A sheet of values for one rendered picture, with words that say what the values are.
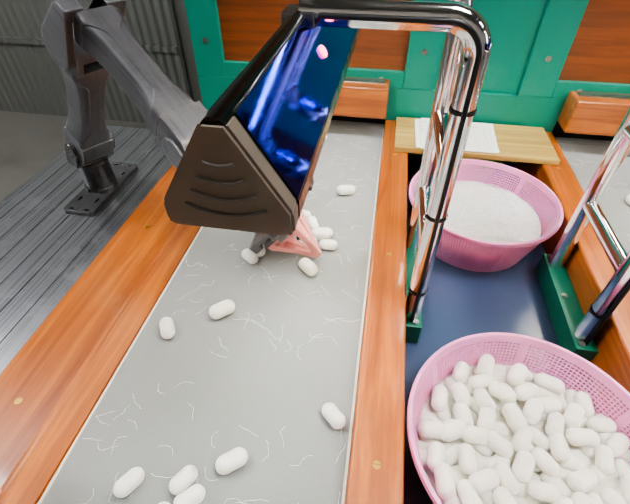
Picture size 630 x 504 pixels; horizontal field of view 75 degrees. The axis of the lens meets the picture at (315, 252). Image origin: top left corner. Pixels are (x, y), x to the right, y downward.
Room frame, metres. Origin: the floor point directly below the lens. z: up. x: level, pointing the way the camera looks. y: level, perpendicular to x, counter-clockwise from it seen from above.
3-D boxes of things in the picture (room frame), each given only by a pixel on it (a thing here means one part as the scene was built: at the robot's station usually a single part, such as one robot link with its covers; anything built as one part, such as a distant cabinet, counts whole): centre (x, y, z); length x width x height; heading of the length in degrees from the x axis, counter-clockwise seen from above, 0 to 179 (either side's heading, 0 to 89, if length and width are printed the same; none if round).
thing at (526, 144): (0.83, -0.34, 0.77); 0.33 x 0.15 x 0.01; 80
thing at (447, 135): (0.48, -0.08, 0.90); 0.20 x 0.19 x 0.45; 170
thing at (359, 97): (0.94, -0.02, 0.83); 0.30 x 0.06 x 0.07; 80
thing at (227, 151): (0.50, 0.00, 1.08); 0.62 x 0.08 x 0.07; 170
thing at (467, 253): (0.62, -0.31, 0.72); 0.27 x 0.27 x 0.10
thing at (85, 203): (0.79, 0.48, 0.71); 0.20 x 0.07 x 0.08; 170
